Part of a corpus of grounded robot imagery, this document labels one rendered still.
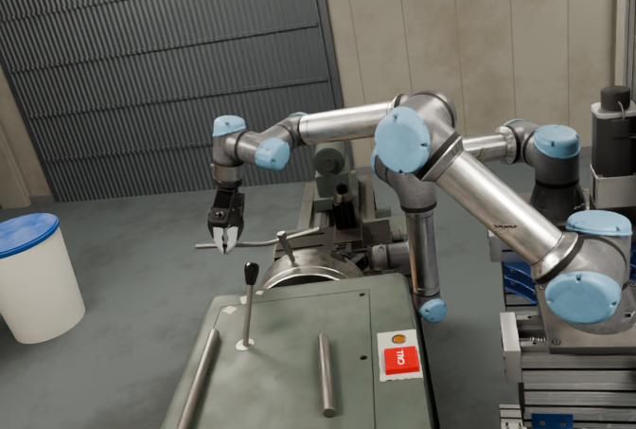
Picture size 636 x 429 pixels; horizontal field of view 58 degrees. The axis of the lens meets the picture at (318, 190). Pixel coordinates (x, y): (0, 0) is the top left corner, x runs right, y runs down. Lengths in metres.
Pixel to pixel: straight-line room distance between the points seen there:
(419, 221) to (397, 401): 0.61
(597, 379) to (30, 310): 3.30
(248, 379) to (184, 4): 4.25
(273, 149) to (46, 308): 2.87
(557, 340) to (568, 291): 0.21
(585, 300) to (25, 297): 3.36
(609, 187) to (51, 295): 3.28
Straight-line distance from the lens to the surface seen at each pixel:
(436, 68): 4.84
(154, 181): 5.80
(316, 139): 1.39
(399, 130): 1.08
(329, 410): 1.03
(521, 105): 4.96
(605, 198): 1.49
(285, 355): 1.19
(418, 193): 1.50
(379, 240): 2.09
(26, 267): 3.86
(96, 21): 5.54
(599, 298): 1.12
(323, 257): 1.52
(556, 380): 1.41
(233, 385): 1.16
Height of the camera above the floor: 1.99
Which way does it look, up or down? 23 degrees down
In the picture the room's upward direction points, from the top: 11 degrees counter-clockwise
